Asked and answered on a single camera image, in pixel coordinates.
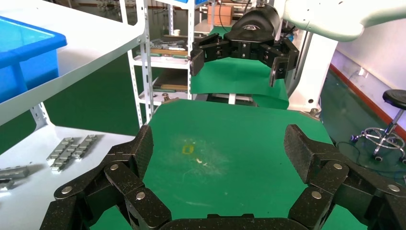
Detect silver linked metal strip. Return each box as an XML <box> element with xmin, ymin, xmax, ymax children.
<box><xmin>50</xmin><ymin>143</ymin><xmax>80</xmax><ymax>172</ymax></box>
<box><xmin>0</xmin><ymin>166</ymin><xmax>30</xmax><ymax>180</ymax></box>
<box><xmin>46</xmin><ymin>137</ymin><xmax>74</xmax><ymax>166</ymax></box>
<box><xmin>71</xmin><ymin>135</ymin><xmax>97</xmax><ymax>160</ymax></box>

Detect brown cardboard box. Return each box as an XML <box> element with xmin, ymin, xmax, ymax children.
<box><xmin>207</xmin><ymin>4</ymin><xmax>235</xmax><ymax>27</ymax></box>

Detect blue plastic bin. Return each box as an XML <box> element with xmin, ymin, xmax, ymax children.
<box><xmin>0</xmin><ymin>16</ymin><xmax>68</xmax><ymax>104</ymax></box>

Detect white metal shelf rack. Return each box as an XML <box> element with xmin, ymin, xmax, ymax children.
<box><xmin>0</xmin><ymin>0</ymin><xmax>155</xmax><ymax>230</ymax></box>

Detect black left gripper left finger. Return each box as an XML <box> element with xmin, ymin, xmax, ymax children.
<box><xmin>39</xmin><ymin>125</ymin><xmax>173</xmax><ymax>230</ymax></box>

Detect black stool with chrome base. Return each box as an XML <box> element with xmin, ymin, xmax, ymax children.
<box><xmin>350</xmin><ymin>89</ymin><xmax>406</xmax><ymax>164</ymax></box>

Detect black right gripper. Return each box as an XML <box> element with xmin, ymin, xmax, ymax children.
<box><xmin>190</xmin><ymin>4</ymin><xmax>300</xmax><ymax>88</ymax></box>

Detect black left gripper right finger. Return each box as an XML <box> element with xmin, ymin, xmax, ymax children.
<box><xmin>283</xmin><ymin>124</ymin><xmax>406</xmax><ymax>230</ymax></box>

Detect white storage rack with tools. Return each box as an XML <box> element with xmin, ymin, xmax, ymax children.
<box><xmin>120</xmin><ymin>0</ymin><xmax>210</xmax><ymax>127</ymax></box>

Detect pile of metal wood strips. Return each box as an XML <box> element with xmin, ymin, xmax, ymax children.
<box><xmin>149</xmin><ymin>38</ymin><xmax>190</xmax><ymax>60</ymax></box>
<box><xmin>154</xmin><ymin>83</ymin><xmax>189</xmax><ymax>94</ymax></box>

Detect white robot torso column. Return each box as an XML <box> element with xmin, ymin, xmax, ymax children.
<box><xmin>287</xmin><ymin>32</ymin><xmax>339</xmax><ymax>112</ymax></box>

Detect green mat on side table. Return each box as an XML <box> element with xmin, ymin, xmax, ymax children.
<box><xmin>190</xmin><ymin>26</ymin><xmax>290</xmax><ymax>110</ymax></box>

